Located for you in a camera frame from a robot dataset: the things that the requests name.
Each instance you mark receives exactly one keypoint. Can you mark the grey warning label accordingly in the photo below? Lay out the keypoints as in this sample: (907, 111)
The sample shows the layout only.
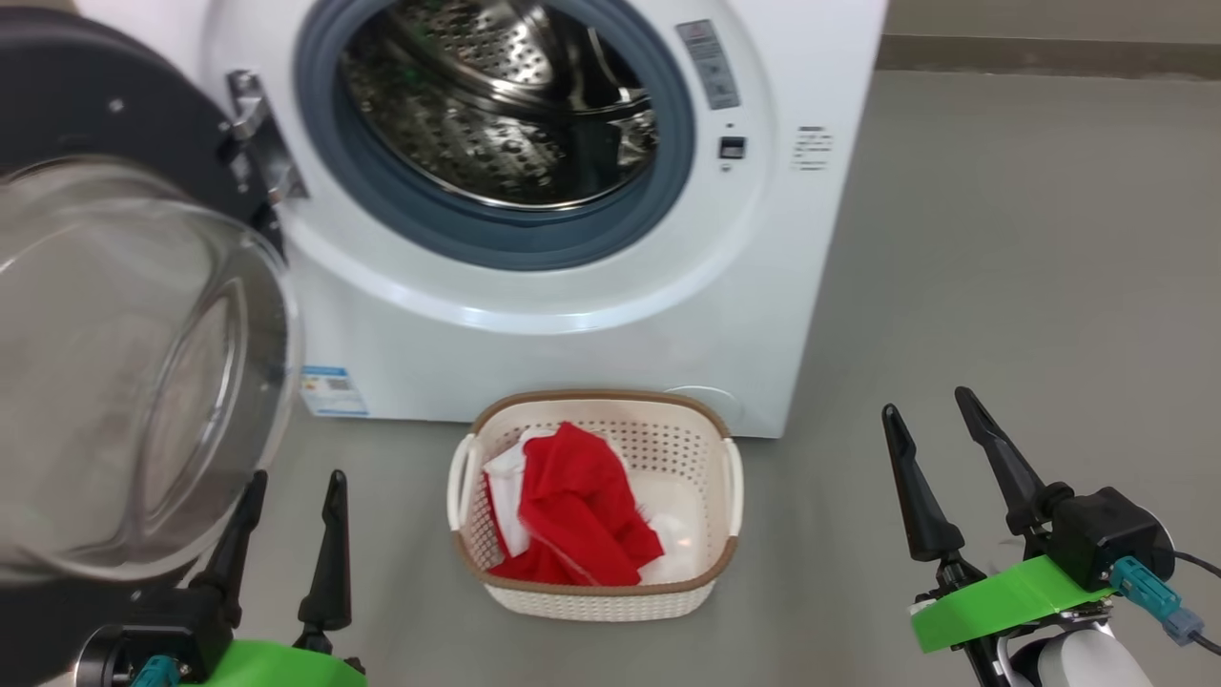
(709, 65)

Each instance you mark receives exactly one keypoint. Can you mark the round white filter cover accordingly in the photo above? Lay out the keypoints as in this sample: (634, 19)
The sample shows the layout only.
(711, 403)

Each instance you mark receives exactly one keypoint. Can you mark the blue energy label sticker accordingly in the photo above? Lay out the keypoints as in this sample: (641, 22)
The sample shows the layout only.
(334, 391)

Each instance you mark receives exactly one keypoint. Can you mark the white washing machine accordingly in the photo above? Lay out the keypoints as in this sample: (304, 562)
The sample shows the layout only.
(591, 363)

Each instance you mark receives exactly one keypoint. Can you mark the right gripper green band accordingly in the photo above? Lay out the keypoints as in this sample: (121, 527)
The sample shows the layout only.
(1002, 596)

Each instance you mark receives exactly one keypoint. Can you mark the red and white garment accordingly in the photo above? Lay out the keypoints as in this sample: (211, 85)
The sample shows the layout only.
(572, 506)

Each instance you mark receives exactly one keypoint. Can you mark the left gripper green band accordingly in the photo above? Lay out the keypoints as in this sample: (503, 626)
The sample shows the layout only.
(277, 668)

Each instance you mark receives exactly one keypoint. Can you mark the chrome door hinge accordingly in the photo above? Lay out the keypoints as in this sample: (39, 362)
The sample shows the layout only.
(267, 143)

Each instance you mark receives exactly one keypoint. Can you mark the grey rubber door gasket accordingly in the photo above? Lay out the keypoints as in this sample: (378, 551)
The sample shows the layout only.
(458, 234)

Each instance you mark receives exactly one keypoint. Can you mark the cream laundry basket brown rim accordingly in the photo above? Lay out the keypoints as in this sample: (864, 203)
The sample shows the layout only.
(591, 603)

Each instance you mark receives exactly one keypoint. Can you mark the black glass washing machine door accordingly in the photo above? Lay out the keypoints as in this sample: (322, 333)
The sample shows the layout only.
(114, 382)

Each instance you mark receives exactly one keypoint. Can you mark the steel perforated washer drum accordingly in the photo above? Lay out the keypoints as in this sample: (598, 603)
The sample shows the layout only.
(477, 124)

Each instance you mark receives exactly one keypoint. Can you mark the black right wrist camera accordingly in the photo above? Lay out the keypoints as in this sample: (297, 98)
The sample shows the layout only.
(1107, 534)

